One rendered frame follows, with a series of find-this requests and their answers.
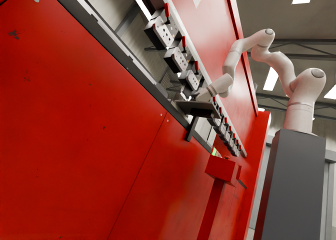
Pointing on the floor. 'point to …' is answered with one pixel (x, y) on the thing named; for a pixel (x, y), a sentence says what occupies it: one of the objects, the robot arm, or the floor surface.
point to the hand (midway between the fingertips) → (190, 105)
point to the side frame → (249, 167)
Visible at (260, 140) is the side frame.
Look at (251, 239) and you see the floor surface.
